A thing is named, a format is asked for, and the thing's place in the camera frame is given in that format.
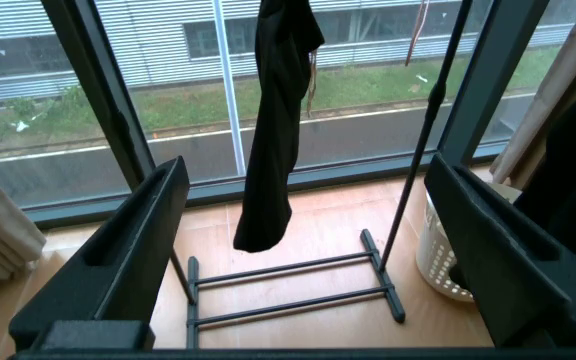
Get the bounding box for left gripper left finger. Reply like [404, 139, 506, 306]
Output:
[8, 155, 190, 351]

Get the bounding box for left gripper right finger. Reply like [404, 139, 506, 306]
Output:
[423, 152, 576, 349]

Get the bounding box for black drawstring shorts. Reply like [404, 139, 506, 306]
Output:
[232, 0, 326, 254]

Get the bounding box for pink clothes hanger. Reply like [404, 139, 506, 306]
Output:
[404, 0, 432, 67]

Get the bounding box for white laundry basket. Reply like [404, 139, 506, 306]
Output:
[415, 182, 524, 304]

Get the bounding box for black clothes rack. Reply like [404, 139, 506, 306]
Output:
[167, 0, 474, 350]

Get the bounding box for window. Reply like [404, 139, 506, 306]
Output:
[0, 0, 576, 229]

